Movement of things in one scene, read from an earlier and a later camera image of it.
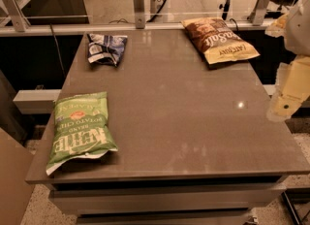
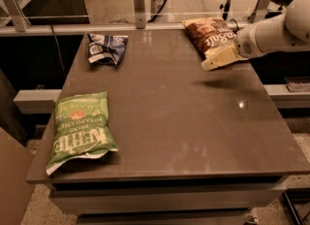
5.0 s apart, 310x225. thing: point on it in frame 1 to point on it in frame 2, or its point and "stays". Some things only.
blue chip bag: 106,48 stays
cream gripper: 299,30 to 248,44
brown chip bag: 215,42 stays
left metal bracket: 10,3 stays
